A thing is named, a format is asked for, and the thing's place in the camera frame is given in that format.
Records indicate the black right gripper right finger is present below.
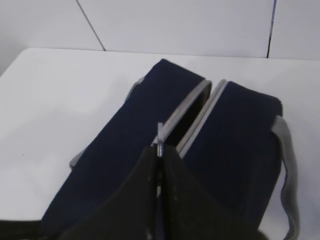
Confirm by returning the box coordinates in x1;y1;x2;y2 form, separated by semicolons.
160;145;258;240

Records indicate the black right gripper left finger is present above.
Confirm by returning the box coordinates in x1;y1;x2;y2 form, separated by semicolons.
59;145;158;240

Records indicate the navy blue lunch bag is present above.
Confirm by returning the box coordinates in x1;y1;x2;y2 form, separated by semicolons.
39;59;300;240

